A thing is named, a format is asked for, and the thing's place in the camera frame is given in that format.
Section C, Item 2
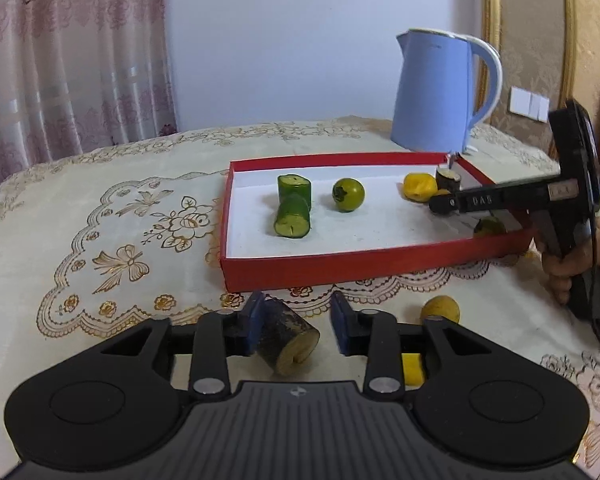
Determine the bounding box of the small dark cucumber piece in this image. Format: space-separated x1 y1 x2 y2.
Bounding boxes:
435 166 462 192

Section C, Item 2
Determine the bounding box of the cream floral tablecloth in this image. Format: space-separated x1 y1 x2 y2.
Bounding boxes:
0 117 600 480

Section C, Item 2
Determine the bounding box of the white wall switch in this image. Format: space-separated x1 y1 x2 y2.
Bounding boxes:
509 86 551 122

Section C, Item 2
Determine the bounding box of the green yellow round fruit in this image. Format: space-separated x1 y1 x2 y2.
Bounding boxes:
474 217 508 239

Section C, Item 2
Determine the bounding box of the red cardboard box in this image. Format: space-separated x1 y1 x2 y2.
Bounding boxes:
219 151 539 293

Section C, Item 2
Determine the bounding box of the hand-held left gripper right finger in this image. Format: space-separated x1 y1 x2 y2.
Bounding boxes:
330 291 486 402

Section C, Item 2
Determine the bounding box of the person's right hand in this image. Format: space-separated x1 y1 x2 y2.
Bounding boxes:
539 214 600 307

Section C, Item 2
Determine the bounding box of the pink patterned curtain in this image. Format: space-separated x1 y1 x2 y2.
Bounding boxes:
0 0 179 201

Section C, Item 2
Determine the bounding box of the blue electric kettle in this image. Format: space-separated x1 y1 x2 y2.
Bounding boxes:
391 28 504 154

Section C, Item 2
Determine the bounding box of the bright yellow fruit piece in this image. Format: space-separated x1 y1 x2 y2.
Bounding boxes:
401 353 425 387

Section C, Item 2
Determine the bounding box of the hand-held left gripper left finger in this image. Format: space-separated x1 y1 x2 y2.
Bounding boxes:
100 291 267 401

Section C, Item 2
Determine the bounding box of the green cucumber piece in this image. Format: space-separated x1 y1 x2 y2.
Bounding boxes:
277 173 314 212
273 195 312 239

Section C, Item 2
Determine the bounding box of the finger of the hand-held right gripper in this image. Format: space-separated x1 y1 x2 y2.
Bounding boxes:
428 174 579 217

